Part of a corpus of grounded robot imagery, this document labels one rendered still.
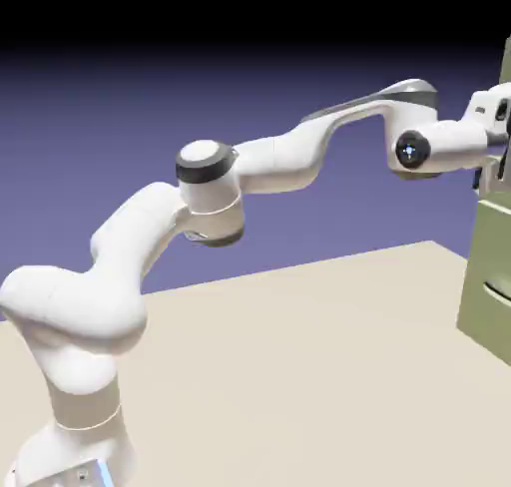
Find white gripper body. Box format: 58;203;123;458
476;154;511;196

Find olive green drawer front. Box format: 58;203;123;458
455;198;511;367
497;34;511;86

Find olive green cabinet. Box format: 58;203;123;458
455;33;511;367

